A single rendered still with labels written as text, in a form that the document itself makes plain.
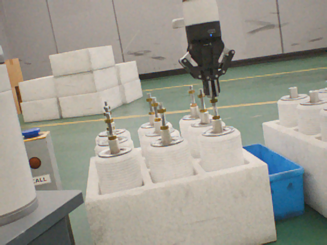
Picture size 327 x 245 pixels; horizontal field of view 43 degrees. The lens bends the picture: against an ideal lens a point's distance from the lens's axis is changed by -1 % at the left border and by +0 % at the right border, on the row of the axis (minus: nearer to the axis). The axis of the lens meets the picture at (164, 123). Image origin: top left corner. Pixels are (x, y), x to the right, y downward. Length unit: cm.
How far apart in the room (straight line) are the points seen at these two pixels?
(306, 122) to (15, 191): 81
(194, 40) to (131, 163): 29
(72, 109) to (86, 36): 345
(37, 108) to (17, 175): 333
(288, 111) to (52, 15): 629
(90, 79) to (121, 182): 261
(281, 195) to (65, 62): 275
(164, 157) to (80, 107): 269
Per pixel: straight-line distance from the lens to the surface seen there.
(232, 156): 92
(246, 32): 596
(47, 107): 375
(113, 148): 91
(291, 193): 107
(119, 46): 663
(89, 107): 351
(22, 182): 50
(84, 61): 345
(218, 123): 93
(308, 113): 112
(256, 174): 91
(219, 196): 90
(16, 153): 50
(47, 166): 94
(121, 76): 382
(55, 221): 50
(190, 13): 89
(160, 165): 90
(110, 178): 89
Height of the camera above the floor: 46
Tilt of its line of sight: 10 degrees down
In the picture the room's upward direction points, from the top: 10 degrees counter-clockwise
